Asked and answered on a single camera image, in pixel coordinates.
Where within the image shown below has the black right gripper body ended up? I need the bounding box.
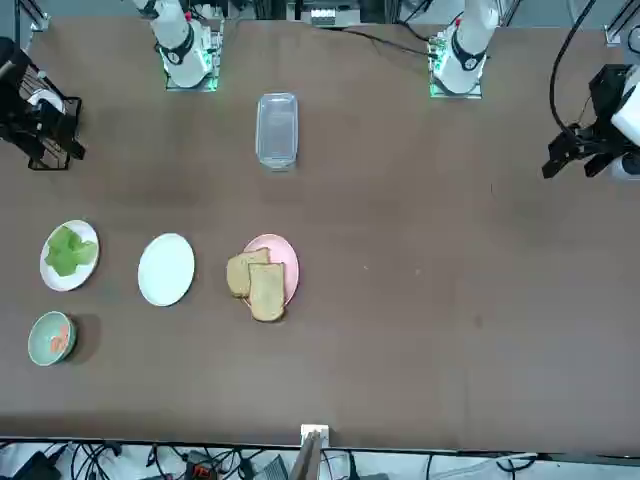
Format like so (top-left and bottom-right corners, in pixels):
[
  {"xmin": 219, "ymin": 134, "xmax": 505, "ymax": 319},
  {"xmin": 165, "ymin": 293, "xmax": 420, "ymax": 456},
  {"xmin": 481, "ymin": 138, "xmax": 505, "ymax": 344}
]
[{"xmin": 0, "ymin": 59, "xmax": 37, "ymax": 129}]

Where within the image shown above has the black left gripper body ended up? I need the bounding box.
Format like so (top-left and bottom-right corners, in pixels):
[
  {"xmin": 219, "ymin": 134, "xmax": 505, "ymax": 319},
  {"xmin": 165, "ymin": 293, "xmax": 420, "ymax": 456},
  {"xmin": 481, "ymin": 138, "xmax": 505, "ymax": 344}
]
[{"xmin": 588, "ymin": 63, "xmax": 632, "ymax": 126}]

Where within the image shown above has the green lettuce leaf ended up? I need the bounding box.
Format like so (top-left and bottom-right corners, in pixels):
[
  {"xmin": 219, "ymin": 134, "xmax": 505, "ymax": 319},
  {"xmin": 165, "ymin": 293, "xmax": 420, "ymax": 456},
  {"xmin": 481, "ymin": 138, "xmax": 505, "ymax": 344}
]
[{"xmin": 44, "ymin": 225, "xmax": 98, "ymax": 277}]

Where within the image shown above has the pale green bowl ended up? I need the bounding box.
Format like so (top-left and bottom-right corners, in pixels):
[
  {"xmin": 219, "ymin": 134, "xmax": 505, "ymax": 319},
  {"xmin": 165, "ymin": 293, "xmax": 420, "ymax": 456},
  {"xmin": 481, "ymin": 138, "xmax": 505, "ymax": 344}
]
[{"xmin": 27, "ymin": 310, "xmax": 78, "ymax": 366}]

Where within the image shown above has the brown bread slice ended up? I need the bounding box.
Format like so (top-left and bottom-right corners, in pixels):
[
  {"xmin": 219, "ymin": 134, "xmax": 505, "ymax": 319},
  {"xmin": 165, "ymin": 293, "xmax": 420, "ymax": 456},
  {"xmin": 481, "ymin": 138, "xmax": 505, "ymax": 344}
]
[
  {"xmin": 248, "ymin": 262, "xmax": 287, "ymax": 323},
  {"xmin": 226, "ymin": 248, "xmax": 271, "ymax": 300}
]

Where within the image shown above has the pale pink plate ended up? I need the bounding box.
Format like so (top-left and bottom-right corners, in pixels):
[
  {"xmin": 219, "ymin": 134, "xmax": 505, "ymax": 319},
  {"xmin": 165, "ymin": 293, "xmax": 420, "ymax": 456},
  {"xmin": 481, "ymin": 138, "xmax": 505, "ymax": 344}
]
[{"xmin": 39, "ymin": 218, "xmax": 100, "ymax": 292}]

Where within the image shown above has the white plate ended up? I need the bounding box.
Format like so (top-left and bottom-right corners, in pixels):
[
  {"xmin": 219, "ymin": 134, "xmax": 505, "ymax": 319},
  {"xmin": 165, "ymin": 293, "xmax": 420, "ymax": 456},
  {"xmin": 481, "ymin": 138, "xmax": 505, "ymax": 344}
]
[{"xmin": 137, "ymin": 232, "xmax": 196, "ymax": 307}]

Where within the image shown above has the salmon pink plate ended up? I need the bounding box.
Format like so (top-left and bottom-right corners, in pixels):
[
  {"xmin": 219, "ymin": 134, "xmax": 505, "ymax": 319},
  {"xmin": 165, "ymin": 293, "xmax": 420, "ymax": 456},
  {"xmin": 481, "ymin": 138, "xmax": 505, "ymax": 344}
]
[{"xmin": 243, "ymin": 233, "xmax": 301, "ymax": 307}]

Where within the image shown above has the white cup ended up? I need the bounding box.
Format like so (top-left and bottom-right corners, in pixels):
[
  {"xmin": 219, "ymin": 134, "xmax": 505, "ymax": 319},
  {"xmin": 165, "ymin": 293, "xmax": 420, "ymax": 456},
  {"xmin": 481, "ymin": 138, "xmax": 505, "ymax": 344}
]
[{"xmin": 27, "ymin": 88, "xmax": 65, "ymax": 115}]

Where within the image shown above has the clear plastic container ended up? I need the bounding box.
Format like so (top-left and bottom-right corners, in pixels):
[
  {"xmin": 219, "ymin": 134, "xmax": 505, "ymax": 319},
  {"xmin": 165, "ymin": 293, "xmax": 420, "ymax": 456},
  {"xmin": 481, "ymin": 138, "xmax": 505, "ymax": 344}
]
[{"xmin": 255, "ymin": 92, "xmax": 301, "ymax": 172}]

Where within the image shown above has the grey box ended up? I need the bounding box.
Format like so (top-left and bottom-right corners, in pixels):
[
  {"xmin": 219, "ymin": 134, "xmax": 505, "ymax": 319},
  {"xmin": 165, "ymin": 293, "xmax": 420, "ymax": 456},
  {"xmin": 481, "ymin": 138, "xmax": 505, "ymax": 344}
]
[{"xmin": 309, "ymin": 5, "xmax": 337, "ymax": 27}]

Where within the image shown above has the large black box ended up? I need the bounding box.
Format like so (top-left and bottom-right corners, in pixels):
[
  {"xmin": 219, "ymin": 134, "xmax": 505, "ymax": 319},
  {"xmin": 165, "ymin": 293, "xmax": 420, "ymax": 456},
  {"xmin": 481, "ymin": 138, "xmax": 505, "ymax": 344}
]
[{"xmin": 9, "ymin": 449, "xmax": 62, "ymax": 480}]

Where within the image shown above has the black orange power strip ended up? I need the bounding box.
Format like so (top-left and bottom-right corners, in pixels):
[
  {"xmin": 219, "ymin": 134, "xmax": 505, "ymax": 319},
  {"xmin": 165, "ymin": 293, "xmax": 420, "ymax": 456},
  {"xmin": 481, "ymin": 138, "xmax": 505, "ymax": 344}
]
[{"xmin": 182, "ymin": 449, "xmax": 221, "ymax": 480}]

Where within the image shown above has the wooden board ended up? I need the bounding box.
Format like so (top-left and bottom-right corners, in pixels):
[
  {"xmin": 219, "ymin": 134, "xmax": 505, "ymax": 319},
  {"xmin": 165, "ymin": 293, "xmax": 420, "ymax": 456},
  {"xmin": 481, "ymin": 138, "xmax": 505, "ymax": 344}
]
[{"xmin": 289, "ymin": 430, "xmax": 324, "ymax": 480}]

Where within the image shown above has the black wire cup rack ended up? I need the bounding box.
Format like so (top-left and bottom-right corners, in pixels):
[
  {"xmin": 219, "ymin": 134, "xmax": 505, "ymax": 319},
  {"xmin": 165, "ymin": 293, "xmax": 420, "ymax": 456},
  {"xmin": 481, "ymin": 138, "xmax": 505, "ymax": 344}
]
[{"xmin": 19, "ymin": 47, "xmax": 85, "ymax": 172}]

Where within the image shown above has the thick black cable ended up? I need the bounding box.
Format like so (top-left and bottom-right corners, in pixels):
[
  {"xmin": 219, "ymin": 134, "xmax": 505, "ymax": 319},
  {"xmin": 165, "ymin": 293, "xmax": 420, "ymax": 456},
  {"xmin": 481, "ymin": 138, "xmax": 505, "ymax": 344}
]
[{"xmin": 548, "ymin": 0, "xmax": 604, "ymax": 134}]

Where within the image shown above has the black table cable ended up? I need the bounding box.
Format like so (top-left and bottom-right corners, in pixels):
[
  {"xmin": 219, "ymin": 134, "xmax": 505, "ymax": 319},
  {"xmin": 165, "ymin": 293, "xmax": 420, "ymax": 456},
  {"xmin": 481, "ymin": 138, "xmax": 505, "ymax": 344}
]
[{"xmin": 342, "ymin": 22, "xmax": 436, "ymax": 54}]

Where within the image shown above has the white table edge bracket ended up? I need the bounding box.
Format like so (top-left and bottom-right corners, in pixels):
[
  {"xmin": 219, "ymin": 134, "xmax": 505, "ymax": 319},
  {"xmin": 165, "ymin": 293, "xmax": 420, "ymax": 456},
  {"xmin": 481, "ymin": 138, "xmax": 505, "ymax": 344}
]
[{"xmin": 300, "ymin": 423, "xmax": 331, "ymax": 449}]

